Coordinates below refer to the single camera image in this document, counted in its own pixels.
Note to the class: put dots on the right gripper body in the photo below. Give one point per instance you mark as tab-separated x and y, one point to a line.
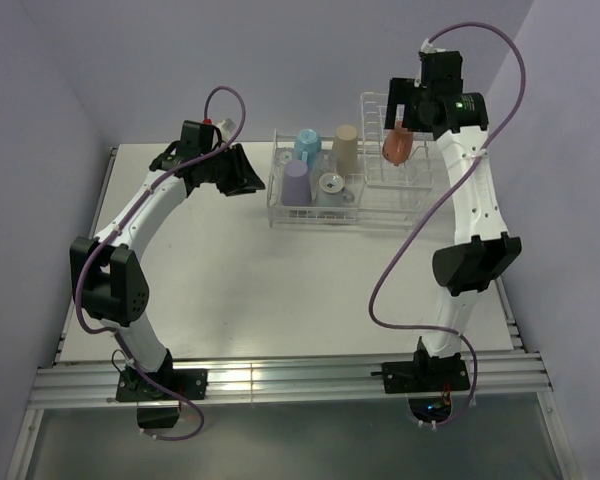
425	94

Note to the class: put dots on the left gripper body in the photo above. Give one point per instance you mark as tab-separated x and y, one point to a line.
217	170

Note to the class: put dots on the clear glass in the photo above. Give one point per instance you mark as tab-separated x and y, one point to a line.
326	163
282	156

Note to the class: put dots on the purple tumbler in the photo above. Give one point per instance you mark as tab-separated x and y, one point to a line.
296	188

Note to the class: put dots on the orange espresso cup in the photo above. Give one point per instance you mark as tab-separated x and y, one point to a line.
398	144

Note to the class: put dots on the beige tall tumbler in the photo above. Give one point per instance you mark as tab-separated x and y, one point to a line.
345	149

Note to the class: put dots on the light blue faceted mug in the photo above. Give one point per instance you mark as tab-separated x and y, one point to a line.
307	145

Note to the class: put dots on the pale blue teacup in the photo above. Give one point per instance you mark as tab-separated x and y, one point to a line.
332	192

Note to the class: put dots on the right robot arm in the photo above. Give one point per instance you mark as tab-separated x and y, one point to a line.
483	249

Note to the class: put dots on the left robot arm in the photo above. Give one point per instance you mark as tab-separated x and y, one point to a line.
108	282

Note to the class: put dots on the clear acrylic plate holder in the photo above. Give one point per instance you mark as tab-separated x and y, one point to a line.
415	173

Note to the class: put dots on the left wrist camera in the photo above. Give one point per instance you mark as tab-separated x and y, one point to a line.
222	130

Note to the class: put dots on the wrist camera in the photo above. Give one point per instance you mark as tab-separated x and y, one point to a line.
427	48
222	130

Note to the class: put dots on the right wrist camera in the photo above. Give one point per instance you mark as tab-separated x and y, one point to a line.
427	48

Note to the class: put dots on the white wire dish rack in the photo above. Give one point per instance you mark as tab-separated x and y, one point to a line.
384	208

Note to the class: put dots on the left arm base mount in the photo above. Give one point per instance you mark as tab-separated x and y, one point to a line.
159	408

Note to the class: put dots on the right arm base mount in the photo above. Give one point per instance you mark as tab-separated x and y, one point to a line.
435	379

